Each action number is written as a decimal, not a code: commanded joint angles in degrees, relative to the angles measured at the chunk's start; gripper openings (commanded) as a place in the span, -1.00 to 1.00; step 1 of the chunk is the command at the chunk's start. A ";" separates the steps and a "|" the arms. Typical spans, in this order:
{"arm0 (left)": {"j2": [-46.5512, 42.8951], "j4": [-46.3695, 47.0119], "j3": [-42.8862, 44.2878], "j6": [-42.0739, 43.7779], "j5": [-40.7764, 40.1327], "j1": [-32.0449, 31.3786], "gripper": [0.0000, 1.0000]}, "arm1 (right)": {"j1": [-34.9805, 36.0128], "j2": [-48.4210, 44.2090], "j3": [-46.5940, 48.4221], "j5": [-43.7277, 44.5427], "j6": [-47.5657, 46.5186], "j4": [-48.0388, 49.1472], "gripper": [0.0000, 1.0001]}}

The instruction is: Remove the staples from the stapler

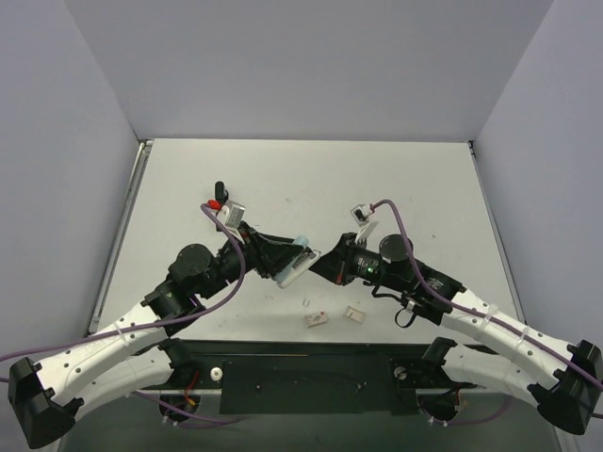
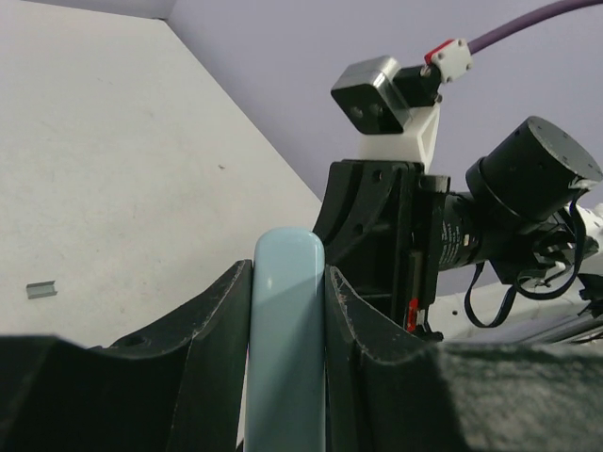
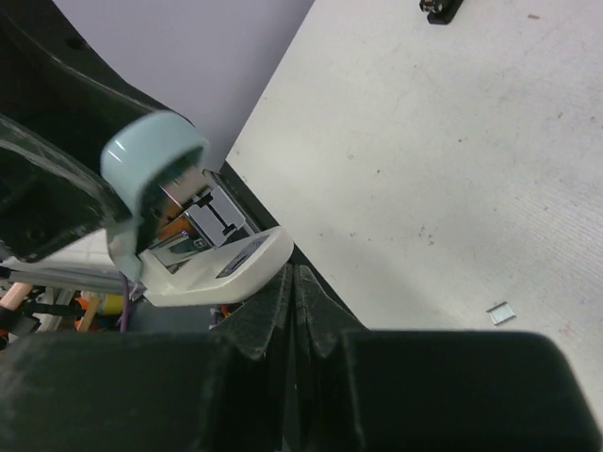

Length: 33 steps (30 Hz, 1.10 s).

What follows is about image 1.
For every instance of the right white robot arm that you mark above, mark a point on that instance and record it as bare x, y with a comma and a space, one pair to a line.
563, 381

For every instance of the aluminium frame rail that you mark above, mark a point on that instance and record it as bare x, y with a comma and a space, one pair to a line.
134, 182

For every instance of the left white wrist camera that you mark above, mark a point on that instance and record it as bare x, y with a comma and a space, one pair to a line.
229, 214

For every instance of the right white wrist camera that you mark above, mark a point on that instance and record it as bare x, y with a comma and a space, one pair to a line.
362, 215

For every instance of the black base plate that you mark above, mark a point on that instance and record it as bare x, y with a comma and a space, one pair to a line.
308, 378

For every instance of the black stapler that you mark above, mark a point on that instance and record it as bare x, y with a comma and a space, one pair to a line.
221, 193

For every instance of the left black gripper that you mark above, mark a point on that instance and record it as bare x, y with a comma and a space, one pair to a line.
263, 254

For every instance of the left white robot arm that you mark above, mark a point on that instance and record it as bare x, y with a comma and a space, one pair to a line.
138, 350

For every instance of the open white staple box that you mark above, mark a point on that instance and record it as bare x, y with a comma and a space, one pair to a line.
355, 315

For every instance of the staple box with red dot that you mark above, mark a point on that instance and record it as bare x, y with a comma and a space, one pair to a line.
316, 319

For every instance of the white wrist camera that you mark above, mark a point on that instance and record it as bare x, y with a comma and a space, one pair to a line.
229, 214
362, 215

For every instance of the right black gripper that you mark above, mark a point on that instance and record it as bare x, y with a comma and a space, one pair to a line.
342, 260

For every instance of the blue and white stapler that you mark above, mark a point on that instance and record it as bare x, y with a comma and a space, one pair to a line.
299, 265

